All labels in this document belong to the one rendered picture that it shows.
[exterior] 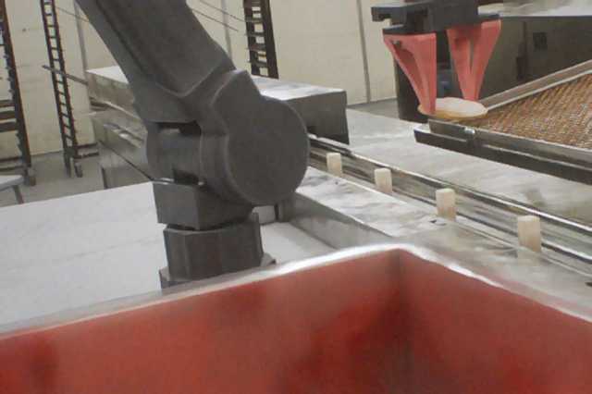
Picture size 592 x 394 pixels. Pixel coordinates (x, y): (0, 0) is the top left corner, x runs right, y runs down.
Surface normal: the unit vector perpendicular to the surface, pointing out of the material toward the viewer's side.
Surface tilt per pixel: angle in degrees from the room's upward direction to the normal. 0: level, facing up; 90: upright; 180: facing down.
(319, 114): 90
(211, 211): 90
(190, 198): 90
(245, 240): 90
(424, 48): 113
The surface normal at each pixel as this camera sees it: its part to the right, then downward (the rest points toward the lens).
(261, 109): 0.65, 0.08
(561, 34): -0.94, 0.17
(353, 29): 0.32, 0.15
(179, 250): -0.64, 0.23
